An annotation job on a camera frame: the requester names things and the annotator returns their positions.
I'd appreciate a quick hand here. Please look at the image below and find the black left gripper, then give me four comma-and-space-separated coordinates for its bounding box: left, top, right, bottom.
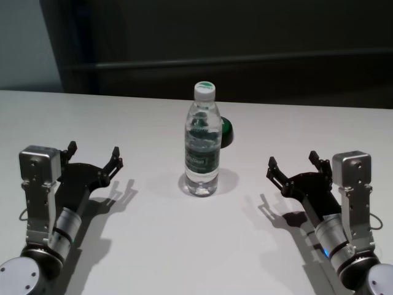
56, 140, 123, 213

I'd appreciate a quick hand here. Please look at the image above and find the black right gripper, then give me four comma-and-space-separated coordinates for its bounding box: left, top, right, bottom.
266, 150, 341, 221

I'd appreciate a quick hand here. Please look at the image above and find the clear water bottle green label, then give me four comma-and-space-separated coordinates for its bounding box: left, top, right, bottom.
184, 80, 222, 198

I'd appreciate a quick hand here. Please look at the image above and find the green YES button black base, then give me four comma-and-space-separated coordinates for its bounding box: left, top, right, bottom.
219, 116, 236, 150

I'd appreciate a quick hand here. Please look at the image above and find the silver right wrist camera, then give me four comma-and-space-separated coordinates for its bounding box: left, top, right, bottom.
332, 150, 372, 243

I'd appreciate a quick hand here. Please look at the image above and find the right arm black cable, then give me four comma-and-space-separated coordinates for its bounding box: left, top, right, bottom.
368, 211, 384, 231

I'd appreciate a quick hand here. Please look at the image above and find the thin grey horizontal rail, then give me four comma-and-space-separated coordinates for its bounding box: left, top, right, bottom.
95, 60, 393, 71

